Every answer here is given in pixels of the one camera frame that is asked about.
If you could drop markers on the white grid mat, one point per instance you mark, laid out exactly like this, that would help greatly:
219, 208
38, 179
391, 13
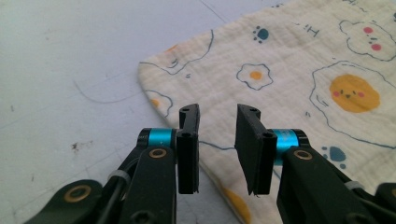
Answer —
62, 62

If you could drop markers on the cream egg print cloth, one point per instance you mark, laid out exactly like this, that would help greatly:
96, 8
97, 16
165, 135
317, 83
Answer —
280, 93

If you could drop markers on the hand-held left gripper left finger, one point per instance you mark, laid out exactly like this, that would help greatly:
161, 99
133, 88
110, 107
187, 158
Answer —
188, 161

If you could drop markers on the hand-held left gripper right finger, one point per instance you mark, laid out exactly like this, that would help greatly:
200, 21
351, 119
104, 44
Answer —
255, 155

